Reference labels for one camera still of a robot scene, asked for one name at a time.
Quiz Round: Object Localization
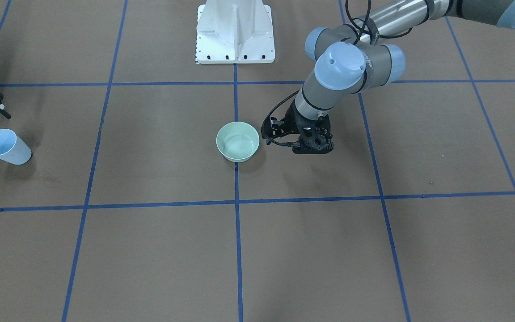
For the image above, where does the light green ceramic bowl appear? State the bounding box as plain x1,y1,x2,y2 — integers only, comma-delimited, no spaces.
216,122,260,163

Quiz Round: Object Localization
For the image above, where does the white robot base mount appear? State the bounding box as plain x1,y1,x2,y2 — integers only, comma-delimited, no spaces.
195,0,276,64

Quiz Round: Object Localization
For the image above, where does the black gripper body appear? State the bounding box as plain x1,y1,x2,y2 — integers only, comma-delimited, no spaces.
284,101,334,155

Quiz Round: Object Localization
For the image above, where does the light blue plastic cup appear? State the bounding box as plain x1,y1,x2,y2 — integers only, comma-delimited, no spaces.
0,129,32,165

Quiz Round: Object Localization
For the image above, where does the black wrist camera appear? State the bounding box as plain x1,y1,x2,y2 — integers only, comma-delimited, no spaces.
260,116,294,140

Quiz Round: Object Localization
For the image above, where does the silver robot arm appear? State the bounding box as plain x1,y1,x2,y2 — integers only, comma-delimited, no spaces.
260,0,515,154

